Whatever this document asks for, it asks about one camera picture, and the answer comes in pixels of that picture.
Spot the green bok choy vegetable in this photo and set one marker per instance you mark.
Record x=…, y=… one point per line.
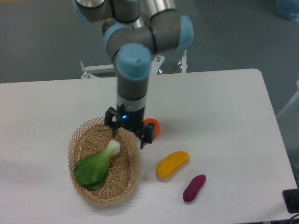
x=91, y=172

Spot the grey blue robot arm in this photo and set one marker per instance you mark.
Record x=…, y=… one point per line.
x=130, y=43

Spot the purple sweet potato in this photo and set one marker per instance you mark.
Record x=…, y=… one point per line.
x=193, y=188

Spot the white frame at right edge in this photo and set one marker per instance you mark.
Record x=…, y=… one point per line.
x=288, y=104

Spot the woven wicker basket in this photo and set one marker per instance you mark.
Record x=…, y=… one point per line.
x=124, y=168

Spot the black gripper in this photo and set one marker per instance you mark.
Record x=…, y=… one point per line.
x=132, y=121

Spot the yellow mango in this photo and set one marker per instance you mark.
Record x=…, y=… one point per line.
x=171, y=164

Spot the blue bag in corner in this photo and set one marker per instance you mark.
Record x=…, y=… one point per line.
x=288, y=9

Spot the black device at table edge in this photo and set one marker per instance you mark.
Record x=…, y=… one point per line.
x=291, y=198

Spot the orange tangerine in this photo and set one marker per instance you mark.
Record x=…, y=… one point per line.
x=156, y=125

